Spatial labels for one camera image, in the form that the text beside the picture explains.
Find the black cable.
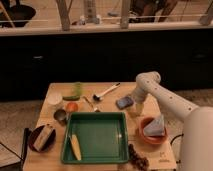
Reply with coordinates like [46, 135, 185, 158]
[170, 133, 184, 164]

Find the green plastic tray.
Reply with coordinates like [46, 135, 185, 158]
[61, 112, 129, 164]

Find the small metal cup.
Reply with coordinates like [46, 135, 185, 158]
[53, 109, 67, 122]

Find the white handled brush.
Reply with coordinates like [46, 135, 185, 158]
[93, 83, 120, 101]

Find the sandwich slice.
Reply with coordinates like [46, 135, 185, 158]
[33, 125, 53, 151]

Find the yellow corn cob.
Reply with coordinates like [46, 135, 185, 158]
[70, 134, 82, 161]

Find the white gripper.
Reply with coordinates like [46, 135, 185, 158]
[132, 86, 147, 115]

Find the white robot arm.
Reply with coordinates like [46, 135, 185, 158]
[132, 71, 213, 171]

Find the orange tomato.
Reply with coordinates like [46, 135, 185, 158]
[65, 102, 78, 113]

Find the orange bowl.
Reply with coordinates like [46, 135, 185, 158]
[138, 117, 168, 145]

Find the wooden table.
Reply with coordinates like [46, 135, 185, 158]
[23, 82, 177, 171]

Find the metal spoon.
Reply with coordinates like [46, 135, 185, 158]
[83, 96, 101, 112]

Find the blue sponge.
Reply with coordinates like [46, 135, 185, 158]
[116, 96, 134, 110]

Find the bunch of dark grapes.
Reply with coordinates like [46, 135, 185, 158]
[128, 144, 149, 171]

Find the grey blue cloth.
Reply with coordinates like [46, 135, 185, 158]
[143, 115, 165, 136]

